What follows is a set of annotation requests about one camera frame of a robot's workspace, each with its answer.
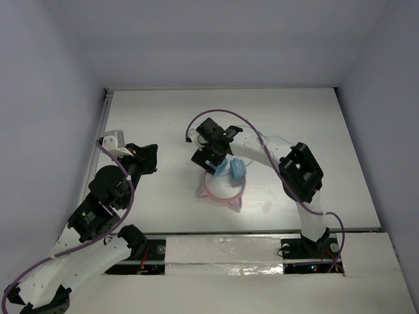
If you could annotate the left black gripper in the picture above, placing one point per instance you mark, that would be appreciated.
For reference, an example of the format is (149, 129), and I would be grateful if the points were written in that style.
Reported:
(144, 157)

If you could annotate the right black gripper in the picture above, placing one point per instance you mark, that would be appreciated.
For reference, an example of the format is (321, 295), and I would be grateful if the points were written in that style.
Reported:
(201, 158)

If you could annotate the pink blue cat-ear headphones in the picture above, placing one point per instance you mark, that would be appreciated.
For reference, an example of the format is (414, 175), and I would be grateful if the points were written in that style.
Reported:
(227, 185)

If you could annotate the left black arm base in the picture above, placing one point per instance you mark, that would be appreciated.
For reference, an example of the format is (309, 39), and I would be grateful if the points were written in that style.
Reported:
(147, 256)

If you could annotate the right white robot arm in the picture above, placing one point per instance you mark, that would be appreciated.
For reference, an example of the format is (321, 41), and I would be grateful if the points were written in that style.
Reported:
(299, 171)

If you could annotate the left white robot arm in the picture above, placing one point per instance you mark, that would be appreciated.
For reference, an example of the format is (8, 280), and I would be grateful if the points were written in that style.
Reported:
(93, 239)

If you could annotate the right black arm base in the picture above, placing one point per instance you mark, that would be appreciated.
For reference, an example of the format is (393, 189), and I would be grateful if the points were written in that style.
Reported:
(302, 256)

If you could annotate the white foam front panel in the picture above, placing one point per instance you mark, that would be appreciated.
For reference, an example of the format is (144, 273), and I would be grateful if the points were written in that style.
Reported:
(233, 255)

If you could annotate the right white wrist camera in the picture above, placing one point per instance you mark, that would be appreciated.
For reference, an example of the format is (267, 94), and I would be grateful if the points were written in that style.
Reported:
(192, 136)

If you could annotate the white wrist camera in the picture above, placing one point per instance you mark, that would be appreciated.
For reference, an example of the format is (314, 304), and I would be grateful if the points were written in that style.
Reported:
(192, 136)
(113, 142)

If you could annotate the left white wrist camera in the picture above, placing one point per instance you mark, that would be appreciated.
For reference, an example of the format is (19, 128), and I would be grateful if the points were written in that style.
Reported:
(113, 142)

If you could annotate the aluminium rail left edge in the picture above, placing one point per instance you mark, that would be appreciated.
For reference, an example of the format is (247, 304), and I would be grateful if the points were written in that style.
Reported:
(94, 154)

